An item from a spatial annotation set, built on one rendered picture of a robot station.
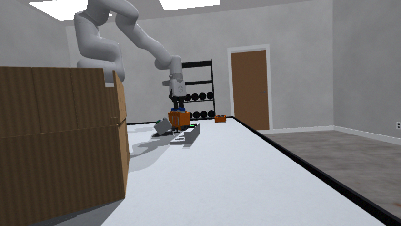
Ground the brown cardboard box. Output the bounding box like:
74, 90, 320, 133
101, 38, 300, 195
0, 66, 130, 226

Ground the orange multimeter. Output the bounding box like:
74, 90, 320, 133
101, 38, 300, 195
214, 115, 226, 123

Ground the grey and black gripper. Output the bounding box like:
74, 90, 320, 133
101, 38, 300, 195
169, 78, 187, 109

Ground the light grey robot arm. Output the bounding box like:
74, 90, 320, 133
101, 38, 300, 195
74, 0, 183, 83

